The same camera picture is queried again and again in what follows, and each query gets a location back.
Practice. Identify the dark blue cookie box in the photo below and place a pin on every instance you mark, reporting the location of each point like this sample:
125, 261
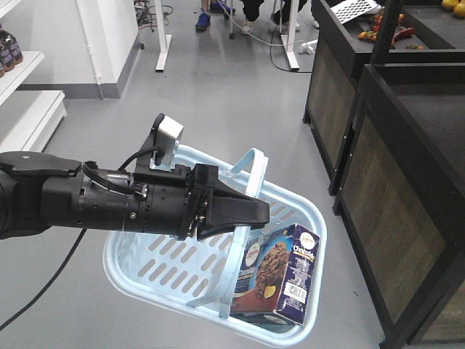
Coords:
275, 276

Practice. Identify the white store shelf end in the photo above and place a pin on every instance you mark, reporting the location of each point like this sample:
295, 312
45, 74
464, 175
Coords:
29, 117

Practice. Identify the far wooden produce stand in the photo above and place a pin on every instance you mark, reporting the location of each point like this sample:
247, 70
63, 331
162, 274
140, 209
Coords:
339, 60

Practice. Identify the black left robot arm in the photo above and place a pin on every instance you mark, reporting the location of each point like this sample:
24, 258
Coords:
39, 191

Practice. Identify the blue sneaker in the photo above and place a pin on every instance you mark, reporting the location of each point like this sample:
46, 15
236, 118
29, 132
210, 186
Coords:
204, 21

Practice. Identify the white pillar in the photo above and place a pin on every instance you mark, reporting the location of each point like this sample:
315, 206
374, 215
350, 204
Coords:
90, 46

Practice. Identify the white desk left leg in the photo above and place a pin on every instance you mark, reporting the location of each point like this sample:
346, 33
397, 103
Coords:
164, 39

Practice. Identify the white desk leg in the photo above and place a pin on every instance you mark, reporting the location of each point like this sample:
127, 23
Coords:
289, 38
164, 39

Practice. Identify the white desk right leg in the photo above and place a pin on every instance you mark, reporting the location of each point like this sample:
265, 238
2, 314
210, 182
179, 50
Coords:
289, 38

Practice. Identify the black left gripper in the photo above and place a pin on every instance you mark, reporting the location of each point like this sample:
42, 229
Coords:
183, 200

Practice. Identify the white power strip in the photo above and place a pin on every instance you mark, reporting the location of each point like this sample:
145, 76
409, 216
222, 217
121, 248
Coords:
308, 47

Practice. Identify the near wooden produce stand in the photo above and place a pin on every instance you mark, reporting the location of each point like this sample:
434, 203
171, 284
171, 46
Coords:
402, 199

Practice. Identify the wooden produce stand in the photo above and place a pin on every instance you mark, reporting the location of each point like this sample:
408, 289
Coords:
339, 60
402, 199

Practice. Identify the light blue shopping basket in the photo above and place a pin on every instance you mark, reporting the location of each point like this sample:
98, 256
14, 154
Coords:
193, 277

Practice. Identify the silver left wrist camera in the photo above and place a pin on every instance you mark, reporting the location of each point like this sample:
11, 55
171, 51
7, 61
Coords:
165, 133

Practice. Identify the white perforated tray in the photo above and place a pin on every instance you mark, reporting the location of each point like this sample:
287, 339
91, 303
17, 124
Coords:
351, 9

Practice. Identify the purple label drink bottle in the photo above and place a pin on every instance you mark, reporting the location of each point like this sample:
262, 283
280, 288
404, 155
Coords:
11, 54

